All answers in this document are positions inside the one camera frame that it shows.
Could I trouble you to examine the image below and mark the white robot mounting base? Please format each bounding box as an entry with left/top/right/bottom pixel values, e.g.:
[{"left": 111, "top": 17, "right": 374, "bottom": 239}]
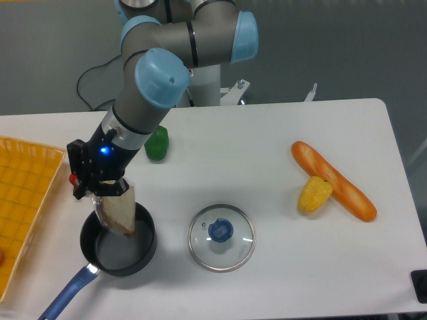
[{"left": 186, "top": 79, "right": 252, "bottom": 108}]

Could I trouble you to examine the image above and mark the orange baguette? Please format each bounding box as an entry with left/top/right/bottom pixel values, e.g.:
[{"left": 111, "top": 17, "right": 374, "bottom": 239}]
[{"left": 291, "top": 141, "right": 377, "bottom": 222}]

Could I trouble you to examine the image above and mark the glass lid blue knob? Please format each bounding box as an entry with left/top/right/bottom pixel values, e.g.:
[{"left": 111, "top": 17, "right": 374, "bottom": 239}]
[{"left": 187, "top": 203, "right": 256, "bottom": 273}]

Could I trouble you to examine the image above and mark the green bell pepper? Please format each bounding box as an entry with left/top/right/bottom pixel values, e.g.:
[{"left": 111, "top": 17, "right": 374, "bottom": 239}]
[{"left": 144, "top": 125, "right": 169, "bottom": 161}]

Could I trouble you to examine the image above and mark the black device at table corner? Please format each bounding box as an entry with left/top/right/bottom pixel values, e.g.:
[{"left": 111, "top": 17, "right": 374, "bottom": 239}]
[{"left": 410, "top": 269, "right": 427, "bottom": 304}]

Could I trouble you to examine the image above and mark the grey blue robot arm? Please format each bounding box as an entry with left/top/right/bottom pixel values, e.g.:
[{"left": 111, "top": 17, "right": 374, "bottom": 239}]
[{"left": 67, "top": 1, "right": 259, "bottom": 199}]

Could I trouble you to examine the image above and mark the toast slice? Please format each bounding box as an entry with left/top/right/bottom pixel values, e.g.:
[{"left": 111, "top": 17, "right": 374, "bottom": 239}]
[{"left": 91, "top": 178, "right": 135, "bottom": 237}]

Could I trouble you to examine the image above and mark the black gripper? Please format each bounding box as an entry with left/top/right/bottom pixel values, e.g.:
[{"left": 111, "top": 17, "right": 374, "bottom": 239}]
[{"left": 67, "top": 126, "right": 137, "bottom": 200}]

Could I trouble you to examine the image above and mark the yellow bell pepper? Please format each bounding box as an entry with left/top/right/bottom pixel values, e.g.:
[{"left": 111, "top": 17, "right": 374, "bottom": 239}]
[{"left": 297, "top": 176, "right": 333, "bottom": 215}]

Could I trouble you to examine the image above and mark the black cable on floor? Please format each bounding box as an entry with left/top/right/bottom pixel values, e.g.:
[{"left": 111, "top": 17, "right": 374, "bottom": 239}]
[{"left": 76, "top": 53, "right": 126, "bottom": 111}]

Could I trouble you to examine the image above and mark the white table bracket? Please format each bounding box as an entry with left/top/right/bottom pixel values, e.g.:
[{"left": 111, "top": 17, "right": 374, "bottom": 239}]
[{"left": 304, "top": 83, "right": 318, "bottom": 102}]

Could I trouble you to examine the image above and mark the red bell pepper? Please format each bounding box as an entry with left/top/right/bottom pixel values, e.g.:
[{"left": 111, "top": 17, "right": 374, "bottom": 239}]
[{"left": 69, "top": 173, "right": 79, "bottom": 186}]

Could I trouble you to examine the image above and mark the black pot blue handle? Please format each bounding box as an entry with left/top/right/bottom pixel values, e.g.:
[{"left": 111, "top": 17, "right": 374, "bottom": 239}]
[{"left": 39, "top": 203, "right": 157, "bottom": 319}]

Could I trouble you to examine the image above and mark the yellow woven basket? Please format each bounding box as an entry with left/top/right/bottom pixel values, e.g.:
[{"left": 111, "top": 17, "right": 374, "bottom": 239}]
[{"left": 1, "top": 136, "right": 66, "bottom": 301}]

